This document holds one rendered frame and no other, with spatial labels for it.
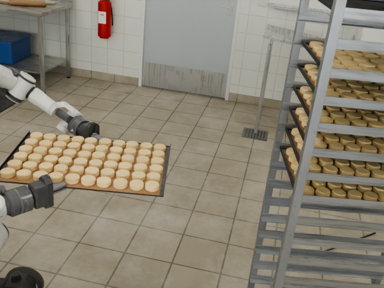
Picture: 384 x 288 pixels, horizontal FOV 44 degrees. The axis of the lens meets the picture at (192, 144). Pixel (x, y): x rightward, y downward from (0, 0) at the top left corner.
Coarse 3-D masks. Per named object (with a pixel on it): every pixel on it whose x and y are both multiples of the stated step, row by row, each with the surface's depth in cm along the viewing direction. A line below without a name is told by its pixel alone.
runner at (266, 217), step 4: (264, 216) 217; (268, 216) 217; (272, 216) 217; (276, 216) 217; (280, 216) 216; (284, 216) 216; (300, 216) 216; (264, 220) 216; (268, 220) 216; (272, 220) 216; (276, 220) 217; (280, 220) 217; (284, 220) 217; (344, 220) 217; (300, 224) 215; (336, 228) 216; (340, 228) 216; (344, 228) 216; (380, 232) 216
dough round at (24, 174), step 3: (18, 171) 168; (21, 171) 168; (24, 171) 168; (27, 171) 168; (30, 171) 168; (18, 174) 166; (21, 174) 166; (24, 174) 166; (27, 174) 166; (30, 174) 168; (18, 177) 166; (21, 177) 166; (24, 177) 166; (27, 177) 167; (30, 177) 168; (24, 180) 167
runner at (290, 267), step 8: (256, 264) 229; (264, 264) 229; (272, 264) 228; (288, 264) 228; (304, 272) 227; (312, 272) 228; (320, 272) 228; (328, 272) 229; (336, 272) 229; (344, 272) 230; (352, 272) 229; (360, 272) 229; (368, 272) 229; (376, 272) 229
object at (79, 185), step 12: (60, 156) 185; (84, 168) 178; (132, 168) 182; (0, 180) 165; (12, 180) 166; (96, 180) 171; (144, 180) 174; (132, 192) 166; (144, 192) 167; (156, 192) 168
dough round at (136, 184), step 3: (132, 180) 170; (135, 180) 170; (138, 180) 170; (132, 183) 168; (135, 183) 168; (138, 183) 168; (141, 183) 168; (132, 186) 167; (135, 186) 166; (138, 186) 167; (141, 186) 167; (132, 189) 167; (135, 189) 167; (138, 189) 167; (141, 189) 168
